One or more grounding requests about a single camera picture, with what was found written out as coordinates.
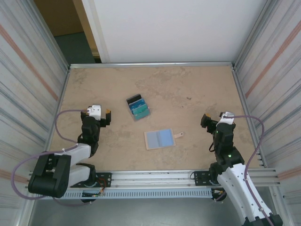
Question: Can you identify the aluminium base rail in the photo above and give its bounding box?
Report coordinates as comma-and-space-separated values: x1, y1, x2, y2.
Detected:
24, 168, 283, 190

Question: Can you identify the aluminium frame post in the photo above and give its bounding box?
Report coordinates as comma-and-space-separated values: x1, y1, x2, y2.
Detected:
32, 0, 71, 71
231, 0, 271, 69

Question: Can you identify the light blue credit card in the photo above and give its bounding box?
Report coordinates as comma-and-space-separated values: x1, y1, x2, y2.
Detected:
129, 103, 149, 113

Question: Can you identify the aluminium table edge bar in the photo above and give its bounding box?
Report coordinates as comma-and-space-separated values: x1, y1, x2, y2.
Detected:
69, 61, 235, 69

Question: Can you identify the grey slotted cable duct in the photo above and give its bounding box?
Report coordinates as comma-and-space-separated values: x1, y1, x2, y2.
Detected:
34, 189, 214, 200

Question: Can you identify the clear acrylic card stand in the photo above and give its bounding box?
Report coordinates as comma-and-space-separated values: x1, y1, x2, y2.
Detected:
126, 93, 151, 122

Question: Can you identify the black credit card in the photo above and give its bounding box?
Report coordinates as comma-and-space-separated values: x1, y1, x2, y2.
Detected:
127, 94, 143, 105

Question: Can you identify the small green circuit board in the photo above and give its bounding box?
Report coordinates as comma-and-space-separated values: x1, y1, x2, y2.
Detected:
81, 188, 106, 197

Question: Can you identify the beige leather card holder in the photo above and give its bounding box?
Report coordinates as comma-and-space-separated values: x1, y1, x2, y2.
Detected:
143, 128, 185, 151

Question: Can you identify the tan wooden door edge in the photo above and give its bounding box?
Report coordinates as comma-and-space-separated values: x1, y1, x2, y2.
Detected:
72, 0, 101, 57

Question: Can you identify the aluminium table side bar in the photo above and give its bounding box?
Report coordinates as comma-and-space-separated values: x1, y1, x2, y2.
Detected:
42, 67, 71, 171
231, 67, 266, 169

